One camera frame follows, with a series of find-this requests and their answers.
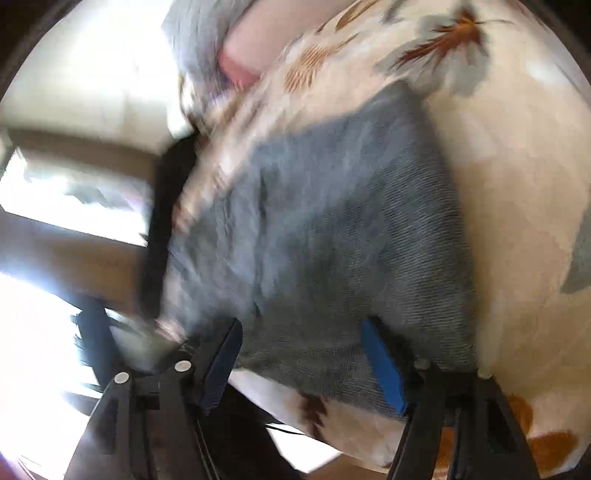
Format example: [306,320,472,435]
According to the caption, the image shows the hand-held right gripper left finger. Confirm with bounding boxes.
[65,318,243,480]

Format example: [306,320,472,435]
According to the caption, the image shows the grey quilted blanket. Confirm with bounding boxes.
[161,0,252,93]

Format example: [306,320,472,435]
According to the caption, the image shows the pink sofa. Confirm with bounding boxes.
[217,0,361,88]

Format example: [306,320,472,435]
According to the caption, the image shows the wooden framed glass window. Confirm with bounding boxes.
[0,129,158,296]

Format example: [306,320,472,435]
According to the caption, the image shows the grey-blue denim pants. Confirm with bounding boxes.
[157,83,478,409]

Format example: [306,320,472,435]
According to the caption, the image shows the large black cloth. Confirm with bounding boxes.
[139,134,204,319]

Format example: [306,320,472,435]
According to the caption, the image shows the leaf print blanket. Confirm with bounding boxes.
[173,0,591,478]

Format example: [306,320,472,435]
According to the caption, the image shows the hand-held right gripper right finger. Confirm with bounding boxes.
[361,318,541,480]

